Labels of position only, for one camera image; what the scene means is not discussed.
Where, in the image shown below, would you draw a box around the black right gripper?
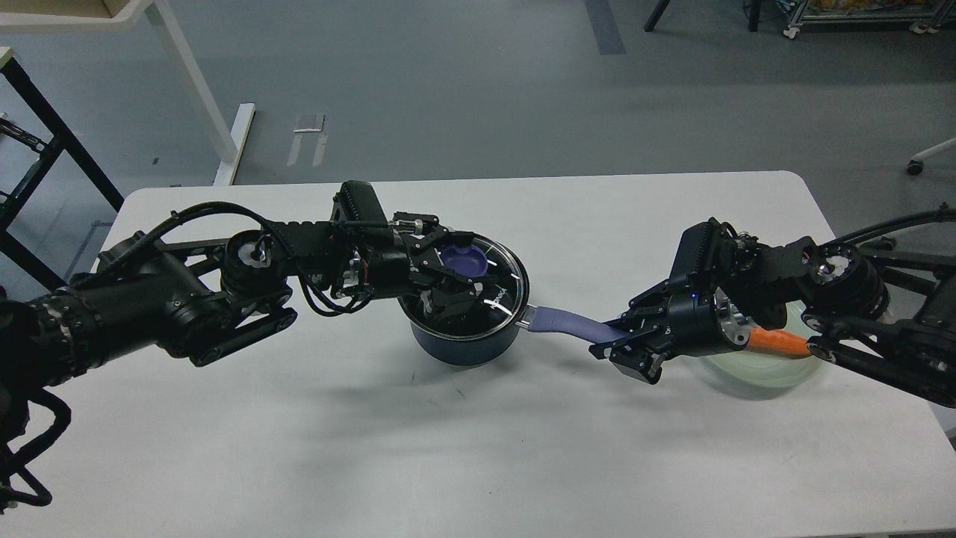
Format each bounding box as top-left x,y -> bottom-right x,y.
588,279 -> 751,385

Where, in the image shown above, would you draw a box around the metal wheeled cart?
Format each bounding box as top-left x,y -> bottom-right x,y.
782,1 -> 954,40

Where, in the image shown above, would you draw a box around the white table leg frame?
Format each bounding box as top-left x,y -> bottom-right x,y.
1,1 -> 256,187

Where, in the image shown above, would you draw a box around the dark blue saucepan purple handle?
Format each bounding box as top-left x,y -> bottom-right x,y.
396,232 -> 622,367

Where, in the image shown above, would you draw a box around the black metal rack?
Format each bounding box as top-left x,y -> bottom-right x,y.
0,48 -> 125,292

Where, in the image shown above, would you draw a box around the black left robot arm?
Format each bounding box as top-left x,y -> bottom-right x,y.
2,181 -> 495,510

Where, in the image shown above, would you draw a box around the orange toy carrot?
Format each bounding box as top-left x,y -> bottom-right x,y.
745,327 -> 810,359

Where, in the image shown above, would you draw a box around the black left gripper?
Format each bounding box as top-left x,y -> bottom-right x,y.
345,212 -> 487,324

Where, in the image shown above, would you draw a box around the black furniture legs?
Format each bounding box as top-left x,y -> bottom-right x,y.
641,1 -> 769,34

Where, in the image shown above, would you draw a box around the pale green plate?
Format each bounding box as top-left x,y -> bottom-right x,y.
700,302 -> 823,389

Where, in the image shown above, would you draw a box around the white office chair base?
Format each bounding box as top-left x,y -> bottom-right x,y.
905,137 -> 956,176

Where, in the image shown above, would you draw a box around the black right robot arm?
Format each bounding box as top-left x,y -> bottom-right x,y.
589,205 -> 955,408

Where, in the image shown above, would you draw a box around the glass lid purple knob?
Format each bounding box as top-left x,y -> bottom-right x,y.
397,234 -> 530,343

